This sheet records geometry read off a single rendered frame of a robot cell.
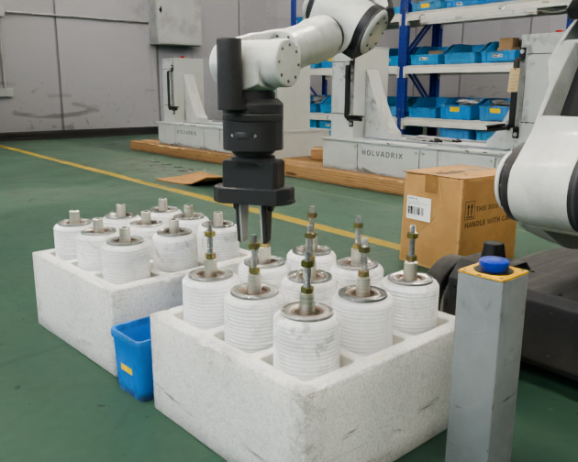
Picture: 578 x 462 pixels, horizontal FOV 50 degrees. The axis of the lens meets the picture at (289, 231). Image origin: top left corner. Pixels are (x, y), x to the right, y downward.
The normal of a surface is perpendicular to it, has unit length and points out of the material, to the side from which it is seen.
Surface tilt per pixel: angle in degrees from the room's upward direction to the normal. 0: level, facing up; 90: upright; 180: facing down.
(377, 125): 90
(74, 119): 90
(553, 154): 47
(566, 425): 0
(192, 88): 67
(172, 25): 90
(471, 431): 90
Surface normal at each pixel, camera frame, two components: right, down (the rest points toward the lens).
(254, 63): -0.55, 0.19
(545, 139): -0.56, -0.56
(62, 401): 0.00, -0.97
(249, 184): -0.30, 0.22
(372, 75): 0.60, -0.19
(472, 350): -0.74, 0.15
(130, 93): 0.64, 0.18
